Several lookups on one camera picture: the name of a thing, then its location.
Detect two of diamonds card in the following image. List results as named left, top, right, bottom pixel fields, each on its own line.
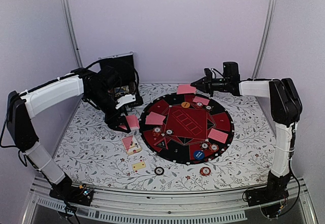
left=132, top=161, right=146, bottom=172

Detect orange big blind button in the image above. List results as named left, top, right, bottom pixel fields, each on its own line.
left=181, top=102, right=190, bottom=108

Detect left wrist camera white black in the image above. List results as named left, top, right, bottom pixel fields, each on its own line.
left=115, top=94, right=136, bottom=110

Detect aluminium frame post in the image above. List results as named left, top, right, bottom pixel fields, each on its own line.
left=251, top=0, right=277, bottom=79
left=61, top=0, right=83, bottom=68

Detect aluminium poker case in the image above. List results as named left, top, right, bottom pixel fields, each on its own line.
left=99, top=52, right=143, bottom=108

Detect left aluminium frame post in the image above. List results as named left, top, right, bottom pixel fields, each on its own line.
left=61, top=0, right=83, bottom=68

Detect front aluminium rail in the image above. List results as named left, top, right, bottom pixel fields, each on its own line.
left=22, top=177, right=318, bottom=223

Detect black brown chip stack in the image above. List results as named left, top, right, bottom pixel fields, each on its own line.
left=154, top=167, right=165, bottom=176

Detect red cards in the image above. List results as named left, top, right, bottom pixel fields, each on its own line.
left=208, top=129, right=228, bottom=144
left=193, top=96, right=210, bottom=106

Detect black chips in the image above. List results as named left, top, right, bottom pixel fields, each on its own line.
left=200, top=143, right=209, bottom=150
left=166, top=129, right=174, bottom=135

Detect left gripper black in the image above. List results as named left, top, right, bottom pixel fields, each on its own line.
left=87, top=88, right=132, bottom=133

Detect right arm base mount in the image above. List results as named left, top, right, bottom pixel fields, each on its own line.
left=242, top=187, right=289, bottom=219

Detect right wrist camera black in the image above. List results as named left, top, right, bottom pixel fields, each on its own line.
left=223, top=61, right=240, bottom=82

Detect orange red chip stack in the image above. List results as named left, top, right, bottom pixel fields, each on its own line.
left=200, top=167, right=211, bottom=176

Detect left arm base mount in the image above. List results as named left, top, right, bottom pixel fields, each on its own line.
left=49, top=183, right=94, bottom=206

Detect blue small blind button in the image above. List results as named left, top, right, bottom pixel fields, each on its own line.
left=193, top=150, right=205, bottom=161

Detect blue card deck in case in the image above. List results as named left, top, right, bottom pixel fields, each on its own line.
left=114, top=86, right=129, bottom=94

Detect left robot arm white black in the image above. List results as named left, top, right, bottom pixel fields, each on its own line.
left=5, top=68, right=136, bottom=201

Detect right aluminium frame post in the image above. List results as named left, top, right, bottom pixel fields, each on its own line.
left=251, top=0, right=277, bottom=79

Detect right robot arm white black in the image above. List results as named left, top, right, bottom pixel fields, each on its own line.
left=191, top=61, right=302, bottom=202

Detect dealt red backed card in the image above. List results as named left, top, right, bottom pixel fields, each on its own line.
left=177, top=84, right=196, bottom=94

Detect red backed card deck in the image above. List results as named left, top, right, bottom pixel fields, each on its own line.
left=126, top=115, right=140, bottom=130

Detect triangular all in marker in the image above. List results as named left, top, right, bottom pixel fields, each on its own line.
left=155, top=140, right=168, bottom=150

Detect round red black poker mat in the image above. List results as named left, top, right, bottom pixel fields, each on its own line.
left=139, top=93, right=235, bottom=165

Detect card box with ace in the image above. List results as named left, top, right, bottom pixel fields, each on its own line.
left=121, top=136, right=142, bottom=155

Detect right chip roll in case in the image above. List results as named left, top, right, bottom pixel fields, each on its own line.
left=129, top=81, right=137, bottom=94

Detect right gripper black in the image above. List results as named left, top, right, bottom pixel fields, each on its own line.
left=191, top=72, right=230, bottom=97

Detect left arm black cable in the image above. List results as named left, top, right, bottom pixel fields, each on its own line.
left=83, top=57, right=139, bottom=87

